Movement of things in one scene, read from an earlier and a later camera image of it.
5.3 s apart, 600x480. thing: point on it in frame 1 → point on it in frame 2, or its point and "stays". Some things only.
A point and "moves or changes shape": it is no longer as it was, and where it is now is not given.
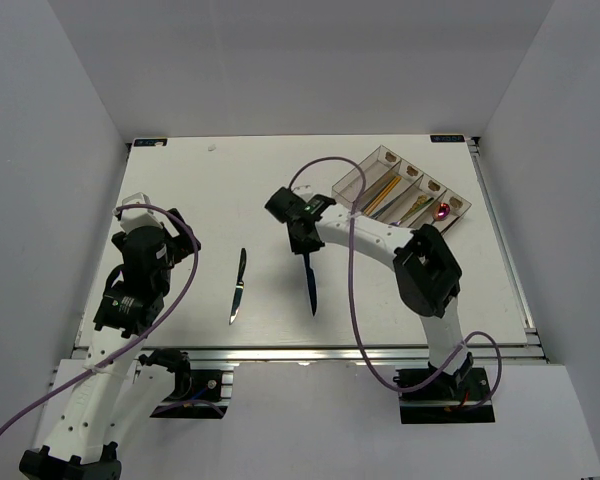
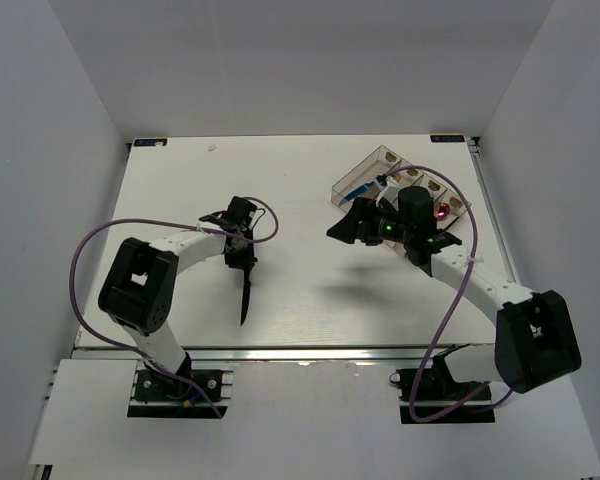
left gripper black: (181, 244) → (247, 260)
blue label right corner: (446, 138) stays
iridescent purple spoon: (442, 211) stays
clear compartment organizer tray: (398, 194) stays
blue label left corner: (150, 142) stays
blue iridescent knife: (311, 282) → (357, 193)
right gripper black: (300, 248) → (348, 228)
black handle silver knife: (239, 288) moves or changes shape
